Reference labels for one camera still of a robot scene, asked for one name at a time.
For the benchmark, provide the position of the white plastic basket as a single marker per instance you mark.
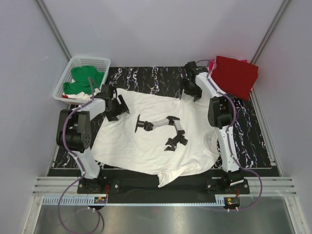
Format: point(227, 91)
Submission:
point(101, 64)

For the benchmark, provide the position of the white t shirt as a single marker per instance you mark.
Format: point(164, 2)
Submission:
point(121, 144)

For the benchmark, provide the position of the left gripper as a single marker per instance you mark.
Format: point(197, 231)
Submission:
point(124, 106)

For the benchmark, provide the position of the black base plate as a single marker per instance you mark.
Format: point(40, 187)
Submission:
point(126, 183)

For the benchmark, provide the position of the left aluminium frame post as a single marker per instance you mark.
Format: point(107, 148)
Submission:
point(51, 23)

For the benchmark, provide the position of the folded pink t shirt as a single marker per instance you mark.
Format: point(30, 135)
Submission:
point(212, 64)

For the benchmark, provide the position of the slotted cable duct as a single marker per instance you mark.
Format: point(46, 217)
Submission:
point(114, 200)

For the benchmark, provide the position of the green t shirt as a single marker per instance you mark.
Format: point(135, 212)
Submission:
point(80, 82)

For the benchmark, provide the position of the aluminium frame post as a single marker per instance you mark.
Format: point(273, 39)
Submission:
point(51, 23)
point(275, 22)

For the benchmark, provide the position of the red white garment in basket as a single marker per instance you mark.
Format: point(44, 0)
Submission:
point(79, 96)

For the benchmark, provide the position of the folded red t shirt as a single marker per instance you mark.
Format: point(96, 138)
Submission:
point(234, 76)

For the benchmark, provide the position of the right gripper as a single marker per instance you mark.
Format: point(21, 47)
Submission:
point(196, 94)

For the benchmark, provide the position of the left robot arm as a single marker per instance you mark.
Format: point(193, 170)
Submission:
point(74, 127)

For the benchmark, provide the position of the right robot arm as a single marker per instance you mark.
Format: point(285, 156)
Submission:
point(221, 116)

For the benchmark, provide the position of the right aluminium frame post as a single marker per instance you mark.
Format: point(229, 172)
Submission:
point(275, 22)

